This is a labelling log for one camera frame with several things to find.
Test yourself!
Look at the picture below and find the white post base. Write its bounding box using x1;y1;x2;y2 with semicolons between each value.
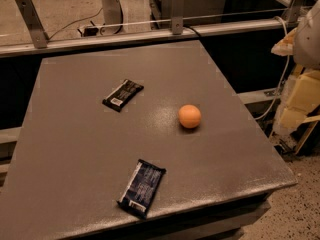
101;0;122;26

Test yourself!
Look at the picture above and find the horizontal metal rail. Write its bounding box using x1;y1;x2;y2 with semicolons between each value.
0;18;283;58

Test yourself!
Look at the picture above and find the metal rail bracket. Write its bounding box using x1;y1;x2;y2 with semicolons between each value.
282;0;304;24
15;0;49;49
171;0;184;35

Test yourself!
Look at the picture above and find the white cable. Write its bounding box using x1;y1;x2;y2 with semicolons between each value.
254;16;291;122

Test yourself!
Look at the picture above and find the orange fruit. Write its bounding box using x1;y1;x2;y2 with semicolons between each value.
178;105;201;129

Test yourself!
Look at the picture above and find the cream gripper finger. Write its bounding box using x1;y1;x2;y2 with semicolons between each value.
278;70;320;130
271;28;297;56

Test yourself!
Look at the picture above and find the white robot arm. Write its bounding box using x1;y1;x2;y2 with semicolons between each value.
271;8;320;135

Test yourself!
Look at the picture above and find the blue rxbar blueberry wrapper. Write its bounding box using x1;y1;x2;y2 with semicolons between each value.
117;159;166;219

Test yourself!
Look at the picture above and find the black rxbar chocolate wrapper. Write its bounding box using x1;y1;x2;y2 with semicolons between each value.
102;79;144;112

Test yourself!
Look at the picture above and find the yellow wooden frame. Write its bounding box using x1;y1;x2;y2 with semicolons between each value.
294;116;320;155

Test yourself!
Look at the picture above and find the right metal rail bracket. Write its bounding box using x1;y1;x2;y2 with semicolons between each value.
282;0;304;24

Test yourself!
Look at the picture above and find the left metal rail bracket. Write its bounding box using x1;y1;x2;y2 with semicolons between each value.
15;0;49;49

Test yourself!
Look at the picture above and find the middle metal rail bracket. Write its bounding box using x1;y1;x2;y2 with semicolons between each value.
171;0;184;35

